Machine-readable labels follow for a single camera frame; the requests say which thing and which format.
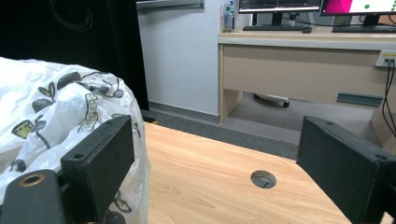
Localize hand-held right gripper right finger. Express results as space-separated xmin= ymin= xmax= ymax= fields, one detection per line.
xmin=295 ymin=115 xmax=396 ymax=224

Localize pink and white screen monitor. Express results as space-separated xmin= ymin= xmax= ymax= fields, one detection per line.
xmin=319 ymin=0 xmax=396 ymax=27

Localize dark screen monitor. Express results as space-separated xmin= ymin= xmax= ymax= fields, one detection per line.
xmin=237 ymin=0 xmax=323 ymax=26

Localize coiled black cable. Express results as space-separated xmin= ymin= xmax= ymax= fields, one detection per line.
xmin=49 ymin=0 xmax=93 ymax=33

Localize beige wooden desk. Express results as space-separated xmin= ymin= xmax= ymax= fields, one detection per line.
xmin=217 ymin=25 xmax=396 ymax=147

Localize white wheeled base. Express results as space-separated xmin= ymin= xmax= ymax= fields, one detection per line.
xmin=253 ymin=91 xmax=290 ymax=109

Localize black power cables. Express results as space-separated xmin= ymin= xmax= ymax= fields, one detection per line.
xmin=381 ymin=60 xmax=396 ymax=138

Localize white printed plastic bag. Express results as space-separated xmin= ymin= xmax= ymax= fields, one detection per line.
xmin=0 ymin=56 xmax=152 ymax=224

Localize round grey table grommet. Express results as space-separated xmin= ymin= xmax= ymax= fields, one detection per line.
xmin=249 ymin=169 xmax=277 ymax=189

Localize grey desk bracket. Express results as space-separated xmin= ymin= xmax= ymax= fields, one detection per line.
xmin=335 ymin=91 xmax=384 ymax=108

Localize white cabinet panel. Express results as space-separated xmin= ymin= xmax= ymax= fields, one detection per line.
xmin=136 ymin=0 xmax=226 ymax=117

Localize clear plastic bottle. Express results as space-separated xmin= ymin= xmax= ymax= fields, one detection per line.
xmin=222 ymin=0 xmax=235 ymax=33

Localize grey metal rail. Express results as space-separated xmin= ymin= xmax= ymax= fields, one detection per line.
xmin=135 ymin=0 xmax=205 ymax=10

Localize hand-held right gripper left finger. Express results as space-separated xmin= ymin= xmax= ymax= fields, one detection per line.
xmin=60 ymin=114 xmax=135 ymax=224

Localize black curtain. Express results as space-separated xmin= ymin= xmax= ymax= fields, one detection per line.
xmin=0 ymin=0 xmax=150 ymax=111

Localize black striped stand base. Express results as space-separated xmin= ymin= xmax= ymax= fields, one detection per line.
xmin=141 ymin=109 xmax=160 ymax=126

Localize white power strip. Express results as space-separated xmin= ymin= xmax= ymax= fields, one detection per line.
xmin=375 ymin=49 xmax=396 ymax=69

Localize black keyboard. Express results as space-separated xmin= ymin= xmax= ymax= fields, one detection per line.
xmin=332 ymin=24 xmax=396 ymax=35
xmin=242 ymin=24 xmax=304 ymax=33

